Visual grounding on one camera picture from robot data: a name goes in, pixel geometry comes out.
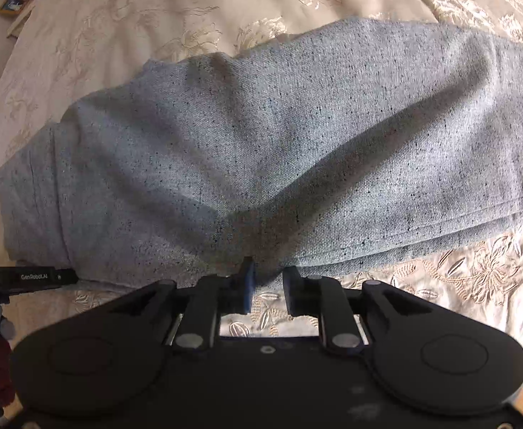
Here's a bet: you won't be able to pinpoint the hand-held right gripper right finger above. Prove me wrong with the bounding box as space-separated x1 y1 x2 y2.
283 266 424 355

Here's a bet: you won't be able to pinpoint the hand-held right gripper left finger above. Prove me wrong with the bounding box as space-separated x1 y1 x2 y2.
123 257 257 354

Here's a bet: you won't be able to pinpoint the grey speckled pants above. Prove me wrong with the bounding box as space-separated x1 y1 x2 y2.
0 15 523 289

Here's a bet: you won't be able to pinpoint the dark red cloth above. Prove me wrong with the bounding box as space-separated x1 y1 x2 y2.
0 334 17 405

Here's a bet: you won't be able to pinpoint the beige embroidered bedspread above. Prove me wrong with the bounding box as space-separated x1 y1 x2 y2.
0 0 523 338

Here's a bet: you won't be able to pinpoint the blue cover book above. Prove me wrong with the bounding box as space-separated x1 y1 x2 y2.
0 0 35 18

